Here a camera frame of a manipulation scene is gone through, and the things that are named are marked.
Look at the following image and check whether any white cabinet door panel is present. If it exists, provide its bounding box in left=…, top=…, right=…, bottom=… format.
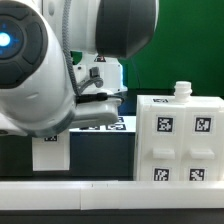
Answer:
left=183, top=107, right=224, bottom=182
left=139, top=107, right=184, bottom=181

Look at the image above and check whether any white cabinet body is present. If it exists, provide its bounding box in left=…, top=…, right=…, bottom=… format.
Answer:
left=133, top=81, right=224, bottom=182

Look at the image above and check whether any white cabinet top block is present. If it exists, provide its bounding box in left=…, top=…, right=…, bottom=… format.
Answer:
left=32, top=130, right=70, bottom=171

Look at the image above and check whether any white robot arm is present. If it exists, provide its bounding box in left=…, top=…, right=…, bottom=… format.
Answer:
left=0, top=0, right=159, bottom=138

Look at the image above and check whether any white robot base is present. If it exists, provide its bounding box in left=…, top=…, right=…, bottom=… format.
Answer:
left=73, top=53, right=127, bottom=94

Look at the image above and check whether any white marker sheet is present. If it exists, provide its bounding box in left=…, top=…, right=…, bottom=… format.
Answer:
left=71, top=116, right=136, bottom=132

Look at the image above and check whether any white front fence bar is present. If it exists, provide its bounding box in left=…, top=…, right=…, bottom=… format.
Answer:
left=0, top=181, right=224, bottom=211

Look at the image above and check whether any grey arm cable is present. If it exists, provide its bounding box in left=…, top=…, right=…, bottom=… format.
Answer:
left=61, top=0, right=126, bottom=104

